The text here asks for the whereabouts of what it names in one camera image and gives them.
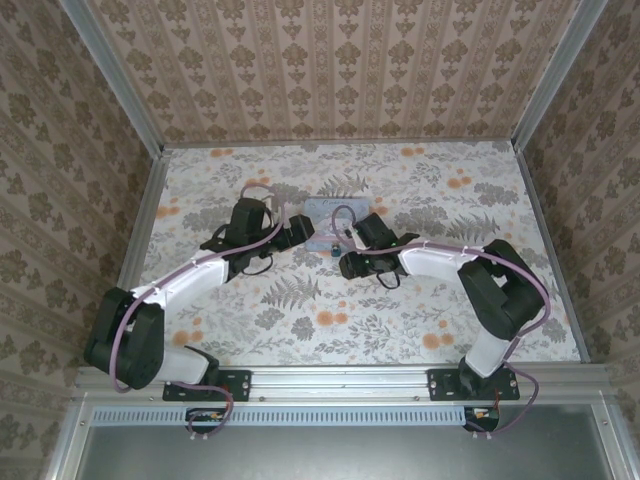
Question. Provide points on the blue padlock chrome shackle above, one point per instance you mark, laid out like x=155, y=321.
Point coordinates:
x=336, y=249

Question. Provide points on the pastel blue cartoon box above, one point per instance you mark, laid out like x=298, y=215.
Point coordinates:
x=320, y=207

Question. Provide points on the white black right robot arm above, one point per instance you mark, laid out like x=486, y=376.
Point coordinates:
x=430, y=260

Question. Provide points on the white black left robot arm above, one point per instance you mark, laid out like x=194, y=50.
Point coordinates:
x=200, y=280

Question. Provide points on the grey metal panel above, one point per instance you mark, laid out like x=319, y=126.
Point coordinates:
x=350, y=455

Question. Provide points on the black connector box orange plugs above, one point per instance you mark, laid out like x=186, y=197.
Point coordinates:
x=205, y=417
x=482, y=417

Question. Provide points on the aluminium table side rail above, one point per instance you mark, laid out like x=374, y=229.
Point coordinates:
x=137, y=250
x=552, y=250

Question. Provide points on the aluminium mounting rail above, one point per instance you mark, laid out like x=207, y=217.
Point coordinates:
x=340, y=382

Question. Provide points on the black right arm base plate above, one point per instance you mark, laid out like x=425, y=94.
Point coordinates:
x=442, y=385

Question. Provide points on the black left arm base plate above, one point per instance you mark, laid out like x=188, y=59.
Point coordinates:
x=235, y=385

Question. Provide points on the aluminium frame post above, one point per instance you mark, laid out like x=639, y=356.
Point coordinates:
x=560, y=75
x=112, y=75

